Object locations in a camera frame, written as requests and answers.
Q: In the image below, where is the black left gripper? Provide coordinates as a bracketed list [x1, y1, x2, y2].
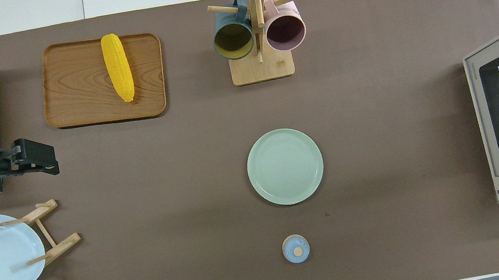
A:
[0, 134, 60, 184]

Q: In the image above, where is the pink mug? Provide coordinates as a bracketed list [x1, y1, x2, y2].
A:
[259, 0, 310, 54]

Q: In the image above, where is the brown table mat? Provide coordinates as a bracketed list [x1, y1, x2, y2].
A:
[0, 0, 499, 280]

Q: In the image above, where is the wooden mug tree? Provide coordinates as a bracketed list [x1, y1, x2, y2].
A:
[206, 0, 319, 90]

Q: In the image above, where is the brown wooden tray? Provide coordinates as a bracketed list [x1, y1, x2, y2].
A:
[33, 26, 173, 136]

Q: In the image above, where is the pale green plate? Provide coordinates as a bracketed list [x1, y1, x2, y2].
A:
[242, 122, 330, 211]

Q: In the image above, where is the dark blue mug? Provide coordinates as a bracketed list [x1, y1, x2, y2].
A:
[206, 0, 259, 64]

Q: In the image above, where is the small blue jar cork lid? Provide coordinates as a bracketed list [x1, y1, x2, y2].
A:
[280, 232, 313, 266]

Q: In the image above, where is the wooden plate rack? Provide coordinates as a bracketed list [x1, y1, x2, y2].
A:
[0, 195, 89, 280]

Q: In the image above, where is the yellow corn cob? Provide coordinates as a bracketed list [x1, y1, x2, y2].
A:
[99, 31, 138, 106]

